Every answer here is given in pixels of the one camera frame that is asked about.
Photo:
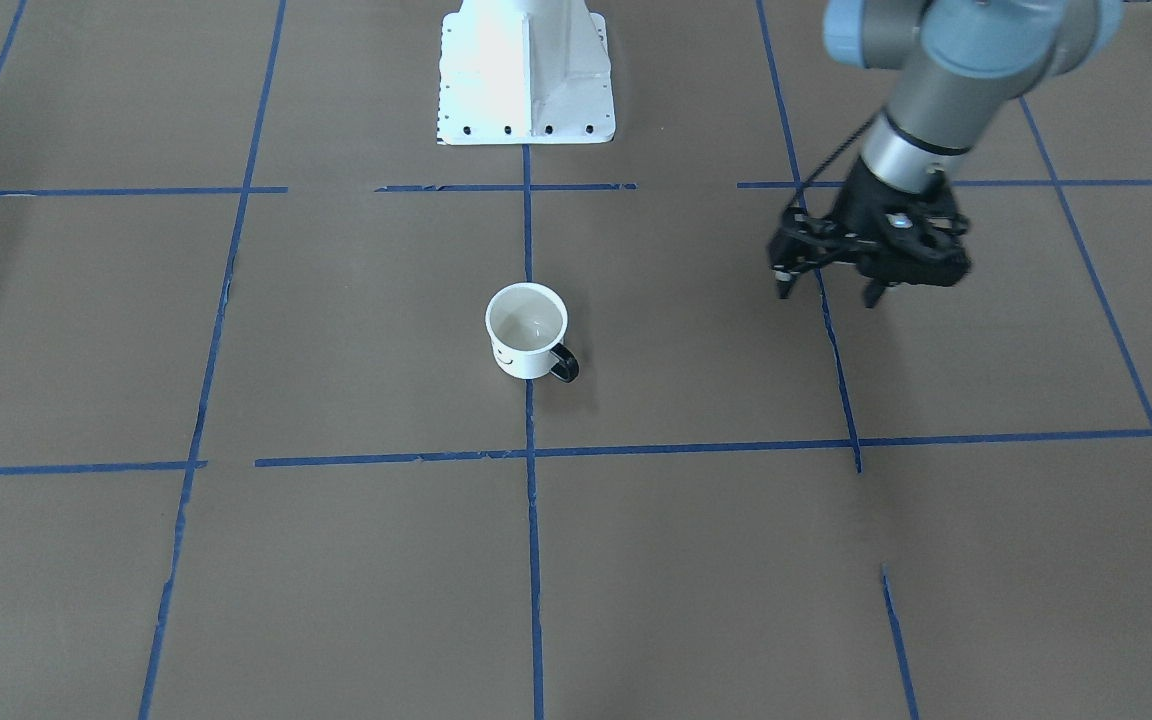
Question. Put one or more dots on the white smiley face mug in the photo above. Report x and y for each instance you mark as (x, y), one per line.
(526, 323)

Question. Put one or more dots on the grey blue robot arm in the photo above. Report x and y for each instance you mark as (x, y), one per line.
(958, 63)

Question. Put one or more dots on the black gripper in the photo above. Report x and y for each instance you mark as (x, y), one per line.
(854, 210)

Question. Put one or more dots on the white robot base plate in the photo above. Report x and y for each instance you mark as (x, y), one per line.
(524, 73)

